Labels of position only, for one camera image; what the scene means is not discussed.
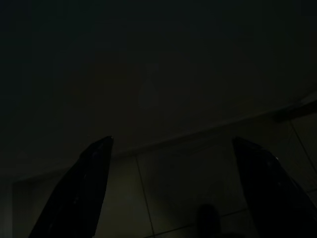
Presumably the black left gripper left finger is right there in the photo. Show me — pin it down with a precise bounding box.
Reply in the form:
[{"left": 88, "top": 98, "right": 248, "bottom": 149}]
[{"left": 28, "top": 135, "right": 114, "bottom": 238}]

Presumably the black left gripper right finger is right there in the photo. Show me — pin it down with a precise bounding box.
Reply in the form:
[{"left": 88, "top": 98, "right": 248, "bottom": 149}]
[{"left": 232, "top": 136, "right": 317, "bottom": 238}]

